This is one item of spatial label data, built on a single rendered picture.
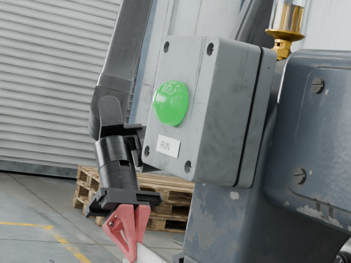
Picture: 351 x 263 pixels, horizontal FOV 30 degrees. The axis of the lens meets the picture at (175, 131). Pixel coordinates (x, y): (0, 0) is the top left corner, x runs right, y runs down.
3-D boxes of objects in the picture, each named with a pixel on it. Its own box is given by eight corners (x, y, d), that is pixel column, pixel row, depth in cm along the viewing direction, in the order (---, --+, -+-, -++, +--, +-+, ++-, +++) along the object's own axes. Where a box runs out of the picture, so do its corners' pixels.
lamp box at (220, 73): (139, 161, 46) (163, 34, 45) (194, 168, 48) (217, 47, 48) (191, 183, 39) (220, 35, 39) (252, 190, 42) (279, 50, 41)
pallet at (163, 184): (76, 178, 666) (78, 164, 665) (180, 190, 717) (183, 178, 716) (100, 195, 591) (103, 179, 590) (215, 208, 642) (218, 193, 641)
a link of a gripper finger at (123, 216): (174, 251, 92) (161, 194, 98) (129, 249, 89) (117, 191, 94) (153, 273, 97) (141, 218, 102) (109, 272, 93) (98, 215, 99)
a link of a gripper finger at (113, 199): (162, 250, 91) (148, 193, 97) (115, 249, 88) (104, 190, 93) (140, 273, 96) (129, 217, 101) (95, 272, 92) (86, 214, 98)
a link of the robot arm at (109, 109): (92, 124, 111) (96, 96, 103) (159, 119, 113) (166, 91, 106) (103, 188, 105) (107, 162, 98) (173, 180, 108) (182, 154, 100)
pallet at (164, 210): (73, 192, 665) (76, 178, 665) (176, 202, 724) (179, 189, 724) (105, 212, 592) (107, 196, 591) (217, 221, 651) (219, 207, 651)
